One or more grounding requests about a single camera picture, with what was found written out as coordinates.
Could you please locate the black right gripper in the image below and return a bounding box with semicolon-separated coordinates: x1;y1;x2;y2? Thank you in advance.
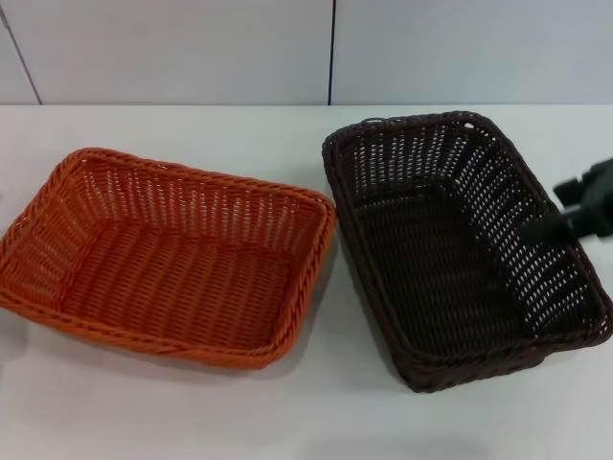
519;160;613;246

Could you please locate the dark brown woven plastic basket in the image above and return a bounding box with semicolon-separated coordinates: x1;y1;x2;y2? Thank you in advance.
321;110;613;395

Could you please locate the orange woven plastic basket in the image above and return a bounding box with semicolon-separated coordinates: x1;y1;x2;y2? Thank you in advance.
0;147;339;371

